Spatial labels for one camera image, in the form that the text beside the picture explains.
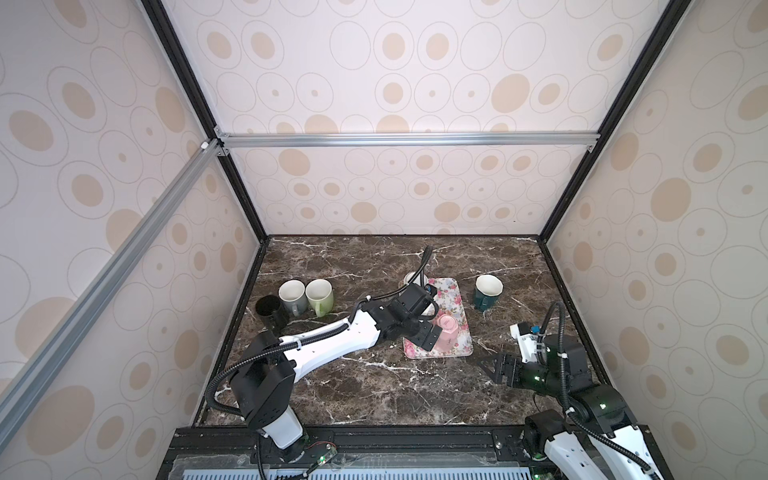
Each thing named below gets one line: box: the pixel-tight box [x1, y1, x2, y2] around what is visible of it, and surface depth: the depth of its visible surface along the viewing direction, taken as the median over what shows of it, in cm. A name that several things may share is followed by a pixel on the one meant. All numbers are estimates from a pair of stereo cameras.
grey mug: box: [278, 279, 309, 317], surface depth 94 cm
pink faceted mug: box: [434, 313, 459, 354], surface depth 85 cm
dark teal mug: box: [474, 274, 504, 312], surface depth 95 cm
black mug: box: [255, 294, 289, 337], surface depth 92 cm
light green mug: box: [305, 278, 334, 318], surface depth 94 cm
